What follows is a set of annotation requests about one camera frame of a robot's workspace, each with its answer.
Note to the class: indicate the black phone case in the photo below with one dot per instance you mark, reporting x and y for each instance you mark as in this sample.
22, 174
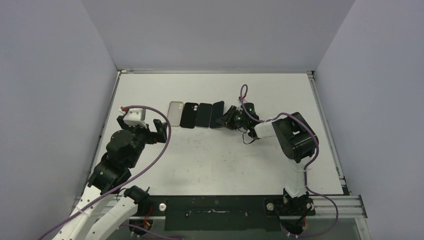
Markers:
189, 115

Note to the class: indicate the cream phone case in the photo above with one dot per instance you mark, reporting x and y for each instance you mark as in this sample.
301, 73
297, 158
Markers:
174, 113

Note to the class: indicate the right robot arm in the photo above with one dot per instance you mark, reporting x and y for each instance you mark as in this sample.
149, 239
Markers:
297, 142

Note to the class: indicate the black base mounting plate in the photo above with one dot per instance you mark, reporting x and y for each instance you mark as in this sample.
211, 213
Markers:
226, 212

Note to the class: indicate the cream-edged spare phone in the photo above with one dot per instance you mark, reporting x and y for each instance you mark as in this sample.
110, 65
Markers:
217, 112

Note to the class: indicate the black phone white edge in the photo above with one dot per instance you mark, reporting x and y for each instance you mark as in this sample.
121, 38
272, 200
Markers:
203, 117

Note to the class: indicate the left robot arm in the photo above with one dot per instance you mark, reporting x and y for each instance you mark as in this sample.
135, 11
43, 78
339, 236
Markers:
109, 176

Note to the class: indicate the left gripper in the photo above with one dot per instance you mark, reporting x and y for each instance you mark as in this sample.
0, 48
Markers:
154, 137

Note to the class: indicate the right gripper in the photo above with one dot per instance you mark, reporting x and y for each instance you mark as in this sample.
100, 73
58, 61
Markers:
236, 117

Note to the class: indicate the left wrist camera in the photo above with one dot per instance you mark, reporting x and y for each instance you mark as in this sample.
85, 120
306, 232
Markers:
133, 117

